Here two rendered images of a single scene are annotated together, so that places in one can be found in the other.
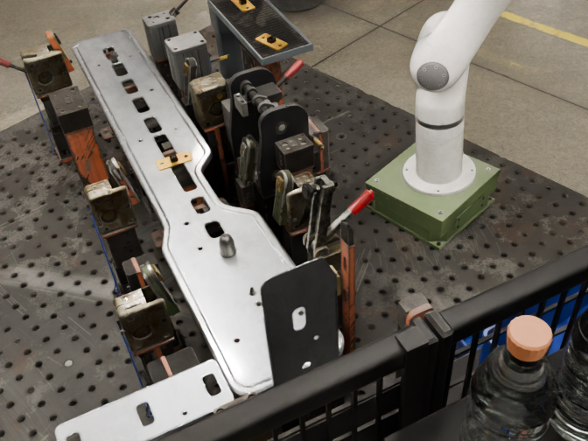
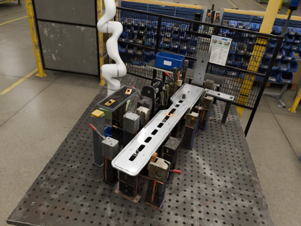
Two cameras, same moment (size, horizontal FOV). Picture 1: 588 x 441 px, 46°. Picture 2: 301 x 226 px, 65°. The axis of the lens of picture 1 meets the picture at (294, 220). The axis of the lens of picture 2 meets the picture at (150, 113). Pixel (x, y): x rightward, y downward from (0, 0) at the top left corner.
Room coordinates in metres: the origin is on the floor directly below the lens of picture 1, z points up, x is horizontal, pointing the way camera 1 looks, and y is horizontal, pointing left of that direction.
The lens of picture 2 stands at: (2.54, 1.34, 2.03)
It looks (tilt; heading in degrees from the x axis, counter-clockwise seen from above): 32 degrees down; 226
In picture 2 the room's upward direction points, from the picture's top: 6 degrees clockwise
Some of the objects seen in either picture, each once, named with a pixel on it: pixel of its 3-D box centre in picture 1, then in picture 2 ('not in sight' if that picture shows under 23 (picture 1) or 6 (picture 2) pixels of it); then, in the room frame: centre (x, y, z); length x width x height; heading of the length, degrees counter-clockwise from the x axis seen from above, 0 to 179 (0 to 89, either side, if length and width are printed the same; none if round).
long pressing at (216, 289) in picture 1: (169, 158); (169, 116); (1.33, 0.29, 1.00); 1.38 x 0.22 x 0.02; 23
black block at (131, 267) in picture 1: (154, 309); (195, 121); (0.99, 0.32, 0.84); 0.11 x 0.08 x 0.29; 113
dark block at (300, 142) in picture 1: (299, 213); not in sight; (1.19, -0.01, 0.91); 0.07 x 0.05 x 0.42; 113
